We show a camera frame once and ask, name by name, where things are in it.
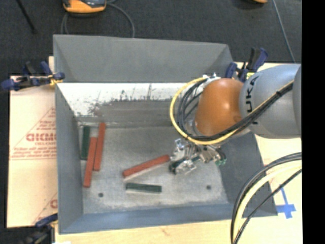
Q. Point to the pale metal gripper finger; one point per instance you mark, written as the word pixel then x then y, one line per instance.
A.
pixel 184 167
pixel 180 147

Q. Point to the grey metal bin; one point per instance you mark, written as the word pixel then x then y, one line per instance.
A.
pixel 157 149

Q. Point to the red-brown flat block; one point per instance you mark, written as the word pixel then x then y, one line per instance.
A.
pixel 146 165
pixel 99 146
pixel 90 161

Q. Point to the dark green flat block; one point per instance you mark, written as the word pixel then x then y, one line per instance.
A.
pixel 143 187
pixel 85 142

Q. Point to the brown cardboard board red print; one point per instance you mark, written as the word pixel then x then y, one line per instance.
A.
pixel 30 177

